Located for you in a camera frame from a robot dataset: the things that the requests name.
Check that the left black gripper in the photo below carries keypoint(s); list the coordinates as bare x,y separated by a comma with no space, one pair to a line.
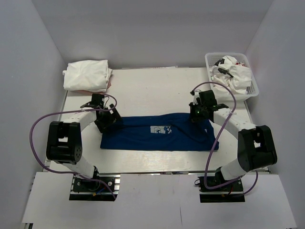
113,117

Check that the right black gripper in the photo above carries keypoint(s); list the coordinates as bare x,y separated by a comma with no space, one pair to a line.
193,117

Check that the blue mickey t-shirt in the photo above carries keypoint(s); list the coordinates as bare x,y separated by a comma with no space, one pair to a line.
168,132

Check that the white t-shirt black print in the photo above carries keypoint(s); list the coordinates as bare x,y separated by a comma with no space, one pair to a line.
222,66

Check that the white t-shirt red print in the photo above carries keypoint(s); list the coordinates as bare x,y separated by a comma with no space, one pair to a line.
240,82

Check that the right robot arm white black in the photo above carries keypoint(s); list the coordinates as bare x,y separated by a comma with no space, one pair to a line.
255,144

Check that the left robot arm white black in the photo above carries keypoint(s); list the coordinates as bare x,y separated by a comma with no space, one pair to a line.
64,144

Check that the folded pink t-shirt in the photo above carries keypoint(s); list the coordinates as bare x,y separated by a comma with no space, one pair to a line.
102,91

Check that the folded white t-shirt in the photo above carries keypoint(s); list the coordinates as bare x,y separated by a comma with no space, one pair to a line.
89,75

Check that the white plastic basket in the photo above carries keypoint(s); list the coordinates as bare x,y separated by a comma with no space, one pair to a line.
220,92

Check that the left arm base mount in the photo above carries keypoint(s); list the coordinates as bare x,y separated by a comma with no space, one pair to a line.
84,190

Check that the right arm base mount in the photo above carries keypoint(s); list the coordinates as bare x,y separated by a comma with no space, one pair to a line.
230,193

